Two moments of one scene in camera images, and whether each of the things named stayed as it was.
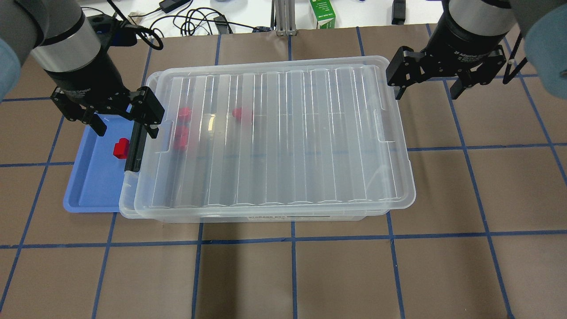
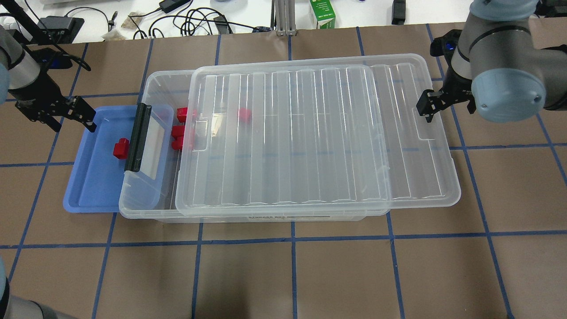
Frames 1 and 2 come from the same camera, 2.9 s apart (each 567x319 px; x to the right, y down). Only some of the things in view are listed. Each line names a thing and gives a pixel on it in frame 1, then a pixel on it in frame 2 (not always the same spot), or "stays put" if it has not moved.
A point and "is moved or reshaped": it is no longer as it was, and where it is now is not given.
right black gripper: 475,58 -> 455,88
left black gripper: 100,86 -> 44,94
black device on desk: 398,12 stays put
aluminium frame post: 285,17 stays put
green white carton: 324,13 stays put
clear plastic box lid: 291,134 is moved or reshaped
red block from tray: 121,149 stays put
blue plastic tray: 95,183 stays put
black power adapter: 167,5 stays put
